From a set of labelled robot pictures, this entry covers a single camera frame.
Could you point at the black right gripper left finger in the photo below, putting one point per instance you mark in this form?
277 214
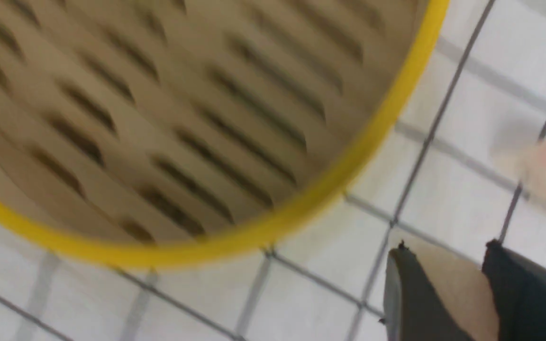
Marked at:
432 294

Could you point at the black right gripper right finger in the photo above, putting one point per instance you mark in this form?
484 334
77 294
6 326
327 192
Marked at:
518 288

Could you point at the pink dumpling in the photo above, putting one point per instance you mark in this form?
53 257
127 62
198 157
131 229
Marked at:
525 162

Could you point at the bamboo steamer tray yellow rim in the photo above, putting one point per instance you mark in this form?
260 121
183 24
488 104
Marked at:
146 133

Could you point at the white grid tablecloth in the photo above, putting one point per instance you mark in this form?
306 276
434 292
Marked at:
435 179

